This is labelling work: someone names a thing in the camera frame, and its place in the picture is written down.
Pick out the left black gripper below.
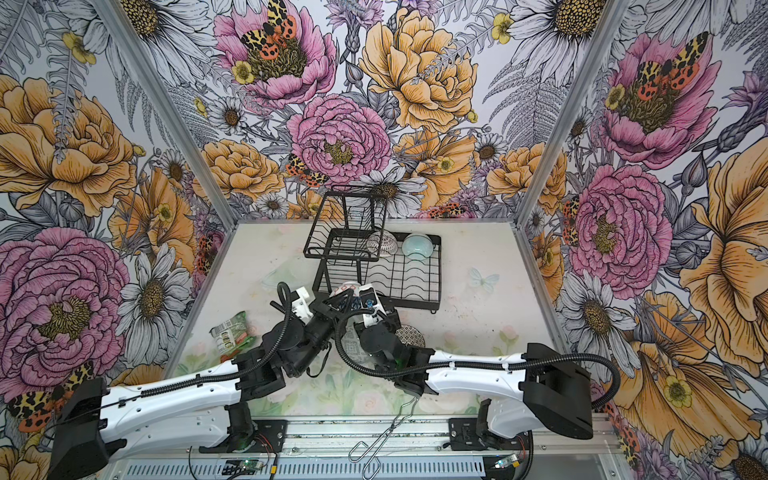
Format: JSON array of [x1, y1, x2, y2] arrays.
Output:
[[290, 287, 354, 374]]

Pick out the blue triangle pattern bowl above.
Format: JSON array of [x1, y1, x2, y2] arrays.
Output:
[[342, 284, 385, 313]]

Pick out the white lattice pattern bowl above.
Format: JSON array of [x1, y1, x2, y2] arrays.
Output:
[[364, 230, 398, 258]]

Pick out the mint green bowl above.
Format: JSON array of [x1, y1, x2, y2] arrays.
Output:
[[401, 233, 434, 261]]

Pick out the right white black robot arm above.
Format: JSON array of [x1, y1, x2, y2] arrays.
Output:
[[324, 286, 621, 441]]

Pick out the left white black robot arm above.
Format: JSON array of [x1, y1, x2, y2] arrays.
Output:
[[48, 283, 355, 479]]

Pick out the brown dotted pattern bowl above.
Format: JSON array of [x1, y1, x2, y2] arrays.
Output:
[[395, 325, 426, 348]]

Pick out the green snack packet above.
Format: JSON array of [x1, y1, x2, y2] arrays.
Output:
[[209, 311, 257, 362]]

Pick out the right green circuit board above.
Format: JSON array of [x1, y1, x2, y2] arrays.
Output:
[[494, 454, 520, 469]]

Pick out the green circuit board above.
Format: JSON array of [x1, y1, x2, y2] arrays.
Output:
[[494, 454, 520, 469], [221, 459, 268, 479]]

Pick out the left green circuit board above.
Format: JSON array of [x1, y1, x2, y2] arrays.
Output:
[[221, 459, 268, 479]]

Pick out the black wire dish rack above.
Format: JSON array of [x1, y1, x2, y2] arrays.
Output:
[[303, 187, 442, 314]]

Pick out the aluminium front rail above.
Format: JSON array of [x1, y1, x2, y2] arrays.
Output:
[[96, 415, 633, 479]]

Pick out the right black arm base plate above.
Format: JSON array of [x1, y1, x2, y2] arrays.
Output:
[[444, 417, 532, 452]]

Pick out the metal wire tongs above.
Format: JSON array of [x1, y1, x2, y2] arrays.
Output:
[[348, 397, 420, 480]]

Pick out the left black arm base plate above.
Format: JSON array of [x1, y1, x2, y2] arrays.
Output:
[[197, 419, 288, 454]]

